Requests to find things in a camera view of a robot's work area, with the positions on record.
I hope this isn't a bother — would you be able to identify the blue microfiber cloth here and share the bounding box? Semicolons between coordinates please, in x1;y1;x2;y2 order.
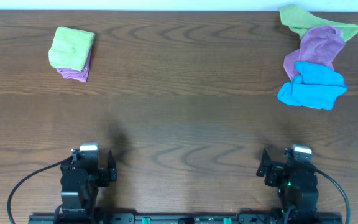
277;62;347;110

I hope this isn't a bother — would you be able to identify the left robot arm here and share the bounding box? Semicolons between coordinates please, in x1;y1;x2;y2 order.
53;149;117;223

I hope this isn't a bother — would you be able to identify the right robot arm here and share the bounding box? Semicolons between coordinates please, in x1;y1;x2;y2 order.
256;145;319;223

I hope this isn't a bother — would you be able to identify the folded purple cloth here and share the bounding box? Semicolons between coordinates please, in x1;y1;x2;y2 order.
57;49;92;83

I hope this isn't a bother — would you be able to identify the folded green cloth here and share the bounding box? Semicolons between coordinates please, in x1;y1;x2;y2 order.
48;27;95;71

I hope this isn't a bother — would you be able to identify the crumpled purple cloth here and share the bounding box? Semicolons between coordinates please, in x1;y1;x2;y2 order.
283;25;345;80

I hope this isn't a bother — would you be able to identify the crumpled green cloth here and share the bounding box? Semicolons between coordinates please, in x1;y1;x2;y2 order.
279;5;358;42

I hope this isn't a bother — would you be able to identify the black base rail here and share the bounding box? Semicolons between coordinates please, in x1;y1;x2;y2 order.
28;213;344;224

